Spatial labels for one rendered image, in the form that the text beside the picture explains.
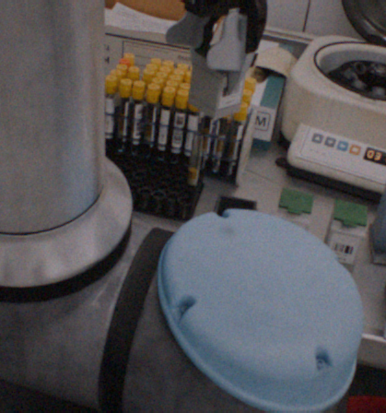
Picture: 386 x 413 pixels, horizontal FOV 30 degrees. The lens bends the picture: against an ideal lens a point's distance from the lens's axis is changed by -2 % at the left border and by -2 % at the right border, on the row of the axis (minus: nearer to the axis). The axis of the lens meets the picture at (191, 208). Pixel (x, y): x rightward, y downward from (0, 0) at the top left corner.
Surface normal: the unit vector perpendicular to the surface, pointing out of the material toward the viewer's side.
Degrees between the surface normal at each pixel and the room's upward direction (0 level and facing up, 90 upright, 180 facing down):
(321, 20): 90
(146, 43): 93
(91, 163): 91
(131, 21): 1
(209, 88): 90
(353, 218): 0
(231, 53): 81
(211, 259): 8
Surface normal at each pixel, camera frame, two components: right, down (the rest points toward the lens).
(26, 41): 0.39, 0.66
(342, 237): -0.22, 0.56
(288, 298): 0.22, -0.72
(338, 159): -0.06, -0.51
